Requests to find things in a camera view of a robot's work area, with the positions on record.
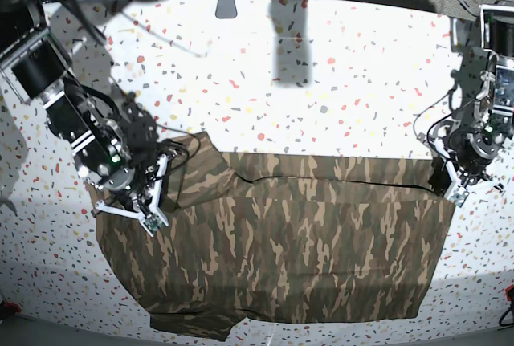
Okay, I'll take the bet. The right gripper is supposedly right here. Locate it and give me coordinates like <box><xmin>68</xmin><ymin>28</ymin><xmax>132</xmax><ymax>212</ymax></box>
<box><xmin>71</xmin><ymin>116</ymin><xmax>161</xmax><ymax>189</ymax></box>

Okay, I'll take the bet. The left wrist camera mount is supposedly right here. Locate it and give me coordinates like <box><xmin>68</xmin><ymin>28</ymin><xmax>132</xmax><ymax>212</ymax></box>
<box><xmin>432</xmin><ymin>137</ymin><xmax>470</xmax><ymax>208</ymax></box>

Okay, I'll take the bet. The red clamp left corner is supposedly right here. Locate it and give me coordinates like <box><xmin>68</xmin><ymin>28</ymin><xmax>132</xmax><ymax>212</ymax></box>
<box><xmin>0</xmin><ymin>301</ymin><xmax>21</xmax><ymax>320</ymax></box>

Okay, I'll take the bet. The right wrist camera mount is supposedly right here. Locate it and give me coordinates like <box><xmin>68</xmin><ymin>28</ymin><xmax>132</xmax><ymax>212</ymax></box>
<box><xmin>93</xmin><ymin>153</ymin><xmax>169</xmax><ymax>237</ymax></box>

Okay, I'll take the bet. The red clamp right corner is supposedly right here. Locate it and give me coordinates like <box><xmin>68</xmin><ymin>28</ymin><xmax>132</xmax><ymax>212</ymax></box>
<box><xmin>499</xmin><ymin>284</ymin><xmax>514</xmax><ymax>328</ymax></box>

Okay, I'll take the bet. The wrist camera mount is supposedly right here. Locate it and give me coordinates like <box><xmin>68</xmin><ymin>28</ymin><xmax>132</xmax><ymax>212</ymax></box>
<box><xmin>93</xmin><ymin>153</ymin><xmax>169</xmax><ymax>237</ymax></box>
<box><xmin>432</xmin><ymin>137</ymin><xmax>470</xmax><ymax>208</ymax></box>

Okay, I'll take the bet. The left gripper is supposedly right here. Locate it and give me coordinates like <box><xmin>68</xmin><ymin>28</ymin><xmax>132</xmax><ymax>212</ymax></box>
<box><xmin>429</xmin><ymin>121</ymin><xmax>506</xmax><ymax>197</ymax></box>

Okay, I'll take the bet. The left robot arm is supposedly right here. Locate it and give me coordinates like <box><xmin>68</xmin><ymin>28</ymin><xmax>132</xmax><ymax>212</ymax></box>
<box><xmin>425</xmin><ymin>0</ymin><xmax>513</xmax><ymax>206</ymax></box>

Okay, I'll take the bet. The red clamp corner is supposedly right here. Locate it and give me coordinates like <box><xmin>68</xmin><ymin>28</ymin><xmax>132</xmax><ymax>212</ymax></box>
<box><xmin>0</xmin><ymin>301</ymin><xmax>21</xmax><ymax>320</ymax></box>
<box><xmin>499</xmin><ymin>284</ymin><xmax>514</xmax><ymax>328</ymax></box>

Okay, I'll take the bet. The camouflage T-shirt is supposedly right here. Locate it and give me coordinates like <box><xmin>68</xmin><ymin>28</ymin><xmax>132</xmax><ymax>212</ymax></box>
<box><xmin>96</xmin><ymin>132</ymin><xmax>455</xmax><ymax>341</ymax></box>

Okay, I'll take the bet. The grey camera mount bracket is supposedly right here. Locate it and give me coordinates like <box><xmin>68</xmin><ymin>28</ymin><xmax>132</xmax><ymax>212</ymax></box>
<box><xmin>215</xmin><ymin>0</ymin><xmax>238</xmax><ymax>19</ymax></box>

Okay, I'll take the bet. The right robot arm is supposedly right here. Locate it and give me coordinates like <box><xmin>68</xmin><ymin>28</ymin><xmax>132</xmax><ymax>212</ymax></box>
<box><xmin>1</xmin><ymin>0</ymin><xmax>166</xmax><ymax>216</ymax></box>

